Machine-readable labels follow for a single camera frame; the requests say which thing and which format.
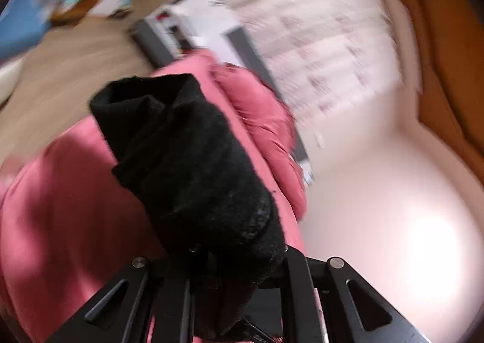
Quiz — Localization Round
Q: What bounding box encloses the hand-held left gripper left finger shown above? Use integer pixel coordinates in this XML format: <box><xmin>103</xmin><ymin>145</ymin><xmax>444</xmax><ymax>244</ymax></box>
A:
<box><xmin>47</xmin><ymin>245</ymin><xmax>197</xmax><ymax>343</ymax></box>

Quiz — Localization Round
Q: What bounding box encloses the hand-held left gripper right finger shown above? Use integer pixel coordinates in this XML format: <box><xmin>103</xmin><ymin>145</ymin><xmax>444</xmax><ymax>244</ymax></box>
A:
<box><xmin>280</xmin><ymin>248</ymin><xmax>428</xmax><ymax>343</ymax></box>

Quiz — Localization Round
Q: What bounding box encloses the black sock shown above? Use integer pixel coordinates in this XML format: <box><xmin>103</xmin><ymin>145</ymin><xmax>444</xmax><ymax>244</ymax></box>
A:
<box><xmin>90</xmin><ymin>74</ymin><xmax>286</xmax><ymax>338</ymax></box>

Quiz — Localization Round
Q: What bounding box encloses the pink fleece bed sheet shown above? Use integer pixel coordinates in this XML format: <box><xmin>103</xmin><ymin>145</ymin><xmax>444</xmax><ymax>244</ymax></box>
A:
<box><xmin>0</xmin><ymin>112</ymin><xmax>303</xmax><ymax>343</ymax></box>

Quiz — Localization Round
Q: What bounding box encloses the orange wooden wardrobe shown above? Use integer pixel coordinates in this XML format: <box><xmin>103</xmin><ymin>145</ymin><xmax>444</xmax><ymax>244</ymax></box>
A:
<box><xmin>378</xmin><ymin>0</ymin><xmax>484</xmax><ymax>193</ymax></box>

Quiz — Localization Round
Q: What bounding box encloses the blue white chair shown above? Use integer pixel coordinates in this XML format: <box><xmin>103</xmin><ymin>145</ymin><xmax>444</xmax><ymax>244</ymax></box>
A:
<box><xmin>0</xmin><ymin>0</ymin><xmax>86</xmax><ymax>61</ymax></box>

